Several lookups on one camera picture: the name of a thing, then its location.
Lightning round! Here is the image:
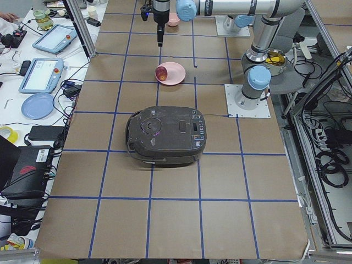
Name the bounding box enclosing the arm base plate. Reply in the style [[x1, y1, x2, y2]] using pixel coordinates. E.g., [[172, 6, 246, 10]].
[[215, 15, 254, 38], [224, 84, 271, 118]]

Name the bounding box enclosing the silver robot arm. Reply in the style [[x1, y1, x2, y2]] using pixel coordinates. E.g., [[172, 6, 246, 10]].
[[176, 1, 303, 106], [223, 15, 254, 31]]

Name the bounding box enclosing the aluminium frame post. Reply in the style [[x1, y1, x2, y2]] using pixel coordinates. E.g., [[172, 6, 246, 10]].
[[63, 0, 96, 58]]

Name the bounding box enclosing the glass jar green lid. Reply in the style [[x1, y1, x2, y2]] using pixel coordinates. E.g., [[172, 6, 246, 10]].
[[33, 10, 53, 31]]

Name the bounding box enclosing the light blue plate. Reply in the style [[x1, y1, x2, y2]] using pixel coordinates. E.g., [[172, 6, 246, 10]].
[[21, 93, 53, 120]]

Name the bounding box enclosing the steel mixing bowl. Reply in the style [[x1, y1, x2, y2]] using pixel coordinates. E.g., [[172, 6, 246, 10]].
[[264, 49, 287, 76]]

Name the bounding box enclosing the dark rice cooker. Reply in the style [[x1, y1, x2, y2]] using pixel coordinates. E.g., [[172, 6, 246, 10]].
[[125, 106, 207, 166]]

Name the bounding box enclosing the blue teach pendant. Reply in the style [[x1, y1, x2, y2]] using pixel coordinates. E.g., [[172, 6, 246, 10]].
[[18, 58, 64, 94], [32, 24, 78, 54]]

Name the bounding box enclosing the pink bowl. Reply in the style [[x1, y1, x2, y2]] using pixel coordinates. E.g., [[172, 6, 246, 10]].
[[167, 12, 180, 28]]

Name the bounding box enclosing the red apple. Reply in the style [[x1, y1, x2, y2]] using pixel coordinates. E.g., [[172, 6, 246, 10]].
[[155, 66, 168, 81]]

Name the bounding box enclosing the blue teach pendant far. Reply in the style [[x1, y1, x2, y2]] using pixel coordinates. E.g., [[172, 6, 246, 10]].
[[32, 24, 78, 54]]

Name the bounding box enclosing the black power adapter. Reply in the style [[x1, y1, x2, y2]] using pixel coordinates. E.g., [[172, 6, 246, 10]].
[[28, 126, 64, 141]]

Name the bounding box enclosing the yellow tape roll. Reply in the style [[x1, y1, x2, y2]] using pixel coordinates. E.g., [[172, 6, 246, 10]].
[[0, 126, 19, 144]]

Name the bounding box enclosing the blue teach pendant near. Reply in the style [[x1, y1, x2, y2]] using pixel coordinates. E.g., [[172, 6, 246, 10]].
[[18, 58, 64, 94]]

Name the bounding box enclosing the black laptop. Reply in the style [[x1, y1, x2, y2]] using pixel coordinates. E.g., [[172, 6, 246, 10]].
[[1, 137, 53, 200]]

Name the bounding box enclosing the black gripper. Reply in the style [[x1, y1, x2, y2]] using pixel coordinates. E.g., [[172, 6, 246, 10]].
[[152, 0, 169, 47]]

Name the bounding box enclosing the pink plate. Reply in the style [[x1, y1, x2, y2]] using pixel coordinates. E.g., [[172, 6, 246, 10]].
[[155, 62, 186, 86]]

